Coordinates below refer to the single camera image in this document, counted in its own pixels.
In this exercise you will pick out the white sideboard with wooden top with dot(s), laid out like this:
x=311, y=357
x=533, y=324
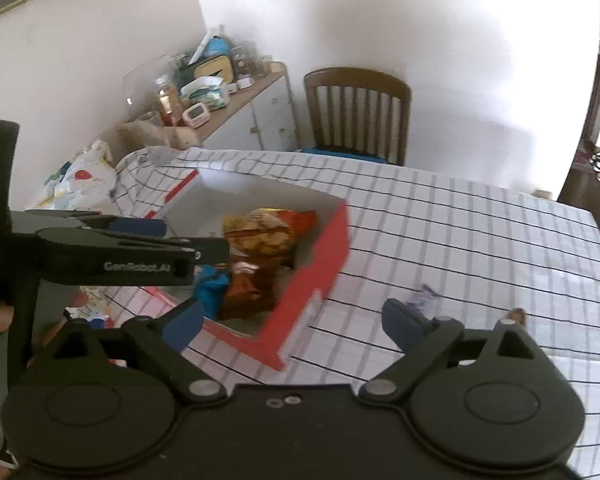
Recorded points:
x=270, y=110

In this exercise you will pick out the person's left hand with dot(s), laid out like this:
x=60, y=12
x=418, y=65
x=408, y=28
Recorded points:
x=0, y=317

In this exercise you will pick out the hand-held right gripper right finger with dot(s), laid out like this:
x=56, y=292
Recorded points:
x=401, y=321

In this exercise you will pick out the soft tissue pack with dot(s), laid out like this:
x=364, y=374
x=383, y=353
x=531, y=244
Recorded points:
x=205, y=92

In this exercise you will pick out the blue snack packet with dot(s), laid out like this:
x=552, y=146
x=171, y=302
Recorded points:
x=212, y=292

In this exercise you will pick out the row of small glass jars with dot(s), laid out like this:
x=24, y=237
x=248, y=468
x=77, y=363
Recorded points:
x=252, y=62

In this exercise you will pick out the yellow and red snack bag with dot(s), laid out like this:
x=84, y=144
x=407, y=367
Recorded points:
x=265, y=235

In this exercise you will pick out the white and pink kitchen timer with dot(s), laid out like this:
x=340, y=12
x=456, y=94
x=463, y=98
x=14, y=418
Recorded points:
x=196, y=115

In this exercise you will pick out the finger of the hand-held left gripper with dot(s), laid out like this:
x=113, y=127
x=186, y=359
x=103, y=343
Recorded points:
x=130, y=226
x=130, y=265

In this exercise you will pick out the blue seat cushion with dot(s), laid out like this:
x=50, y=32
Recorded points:
x=340, y=153

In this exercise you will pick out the small brown snack piece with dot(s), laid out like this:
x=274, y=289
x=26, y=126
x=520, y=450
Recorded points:
x=517, y=315

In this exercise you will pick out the white checked tablecloth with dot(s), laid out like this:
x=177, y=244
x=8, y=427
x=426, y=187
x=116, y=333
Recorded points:
x=480, y=240

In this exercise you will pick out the glass jar with orange contents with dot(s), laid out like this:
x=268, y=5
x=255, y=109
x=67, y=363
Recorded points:
x=168, y=100

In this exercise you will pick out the white tube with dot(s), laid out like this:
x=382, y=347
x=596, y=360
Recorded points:
x=202, y=47

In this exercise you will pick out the large clear glass vessel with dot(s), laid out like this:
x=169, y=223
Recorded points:
x=147, y=85

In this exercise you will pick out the colourful printed plastic bag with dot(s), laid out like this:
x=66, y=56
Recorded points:
x=80, y=180

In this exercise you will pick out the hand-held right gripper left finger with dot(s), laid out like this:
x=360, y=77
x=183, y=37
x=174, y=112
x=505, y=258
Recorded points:
x=185, y=321

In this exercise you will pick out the red and white cardboard box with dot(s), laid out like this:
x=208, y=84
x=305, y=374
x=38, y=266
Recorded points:
x=310, y=285

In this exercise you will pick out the brown snack packet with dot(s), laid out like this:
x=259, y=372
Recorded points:
x=245, y=295

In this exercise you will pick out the brown wooden chair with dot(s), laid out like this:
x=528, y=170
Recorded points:
x=360, y=110

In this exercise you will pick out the purple and white snack packet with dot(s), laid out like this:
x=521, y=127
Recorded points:
x=425, y=299

